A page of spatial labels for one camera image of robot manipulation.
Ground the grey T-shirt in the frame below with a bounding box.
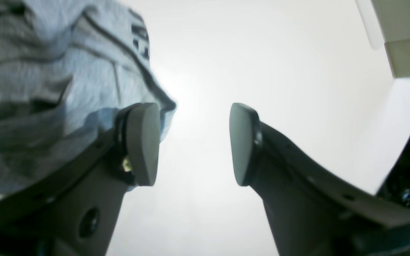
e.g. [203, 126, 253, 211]
[0, 0, 176, 200]

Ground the grey plastic bin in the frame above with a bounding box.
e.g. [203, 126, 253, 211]
[356, 0, 410, 79]

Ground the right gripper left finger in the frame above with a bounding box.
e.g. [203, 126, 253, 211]
[0, 103, 161, 256]

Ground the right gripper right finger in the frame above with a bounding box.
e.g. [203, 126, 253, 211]
[229, 103, 410, 256]

